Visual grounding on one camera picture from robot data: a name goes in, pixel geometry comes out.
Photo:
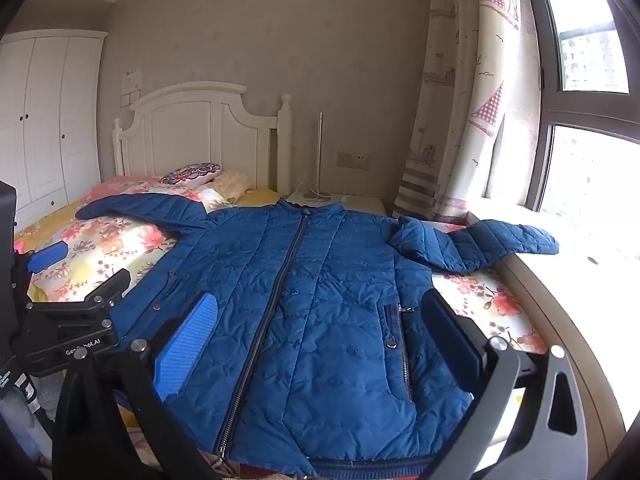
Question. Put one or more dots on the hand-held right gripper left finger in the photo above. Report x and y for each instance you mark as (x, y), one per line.
(187, 345)

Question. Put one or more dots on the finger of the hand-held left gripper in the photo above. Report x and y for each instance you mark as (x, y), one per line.
(47, 255)
(100, 292)

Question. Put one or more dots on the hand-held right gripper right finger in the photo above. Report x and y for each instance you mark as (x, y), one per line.
(450, 345)

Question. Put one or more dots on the blue quilted jacket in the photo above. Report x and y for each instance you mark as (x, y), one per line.
(310, 310)

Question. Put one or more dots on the floral quilt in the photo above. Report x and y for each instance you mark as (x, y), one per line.
(110, 245)

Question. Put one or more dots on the beige window sill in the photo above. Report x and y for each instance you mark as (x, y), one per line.
(575, 300)

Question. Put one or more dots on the white wardrobe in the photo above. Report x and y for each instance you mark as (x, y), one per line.
(45, 120)

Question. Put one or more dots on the mandala patterned cushion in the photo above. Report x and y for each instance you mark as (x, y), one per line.
(192, 174)

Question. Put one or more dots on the beige floral pillow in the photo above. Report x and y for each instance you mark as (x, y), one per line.
(232, 182)

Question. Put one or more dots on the white nightstand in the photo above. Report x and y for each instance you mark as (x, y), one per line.
(350, 204)

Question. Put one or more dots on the white wooden bed headboard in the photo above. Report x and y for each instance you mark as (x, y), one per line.
(200, 125)

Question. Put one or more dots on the white stand lamp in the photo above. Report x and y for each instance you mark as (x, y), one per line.
(320, 160)

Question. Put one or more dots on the dark framed window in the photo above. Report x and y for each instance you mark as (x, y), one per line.
(542, 110)

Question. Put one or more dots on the printed curtain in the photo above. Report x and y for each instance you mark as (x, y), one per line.
(465, 85)

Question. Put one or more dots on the wall socket panel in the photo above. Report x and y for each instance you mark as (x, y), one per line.
(352, 159)

